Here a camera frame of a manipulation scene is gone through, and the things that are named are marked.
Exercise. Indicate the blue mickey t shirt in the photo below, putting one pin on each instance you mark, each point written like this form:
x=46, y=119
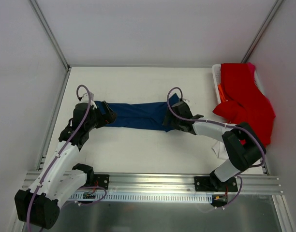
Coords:
x=144, y=116

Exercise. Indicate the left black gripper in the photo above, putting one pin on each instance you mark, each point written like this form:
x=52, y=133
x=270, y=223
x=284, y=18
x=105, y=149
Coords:
x=103, y=112

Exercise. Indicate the white slotted cable duct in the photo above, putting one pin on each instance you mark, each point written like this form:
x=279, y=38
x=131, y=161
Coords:
x=142, y=197

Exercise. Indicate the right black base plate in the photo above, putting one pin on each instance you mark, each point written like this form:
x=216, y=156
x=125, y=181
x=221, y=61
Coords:
x=208, y=184

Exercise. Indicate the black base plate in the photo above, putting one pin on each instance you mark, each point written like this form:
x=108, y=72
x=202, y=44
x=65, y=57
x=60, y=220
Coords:
x=98, y=180
x=208, y=184

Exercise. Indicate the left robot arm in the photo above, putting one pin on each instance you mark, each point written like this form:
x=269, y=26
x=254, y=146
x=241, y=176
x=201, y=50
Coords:
x=42, y=202

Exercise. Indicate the red t shirt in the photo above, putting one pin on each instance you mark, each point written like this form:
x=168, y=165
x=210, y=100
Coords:
x=237, y=109

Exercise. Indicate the orange garment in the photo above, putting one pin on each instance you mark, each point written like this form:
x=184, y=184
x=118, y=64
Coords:
x=222, y=94

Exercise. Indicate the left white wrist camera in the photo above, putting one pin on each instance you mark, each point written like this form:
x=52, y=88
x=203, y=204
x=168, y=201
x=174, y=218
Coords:
x=88, y=98

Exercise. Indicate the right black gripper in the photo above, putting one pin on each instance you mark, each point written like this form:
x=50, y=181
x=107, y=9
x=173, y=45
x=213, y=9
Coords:
x=173, y=116

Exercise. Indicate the white plastic basket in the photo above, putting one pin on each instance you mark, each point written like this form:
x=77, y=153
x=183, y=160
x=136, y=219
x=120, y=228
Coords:
x=216, y=72

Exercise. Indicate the white t shirt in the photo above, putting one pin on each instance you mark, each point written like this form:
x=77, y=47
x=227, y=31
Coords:
x=220, y=150

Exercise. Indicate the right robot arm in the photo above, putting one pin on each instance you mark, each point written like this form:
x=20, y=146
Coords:
x=242, y=145

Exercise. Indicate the aluminium mounting rail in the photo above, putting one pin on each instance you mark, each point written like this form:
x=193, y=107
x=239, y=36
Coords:
x=184, y=183

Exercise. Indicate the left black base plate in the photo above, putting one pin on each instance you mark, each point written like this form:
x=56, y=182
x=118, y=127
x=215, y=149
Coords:
x=98, y=180

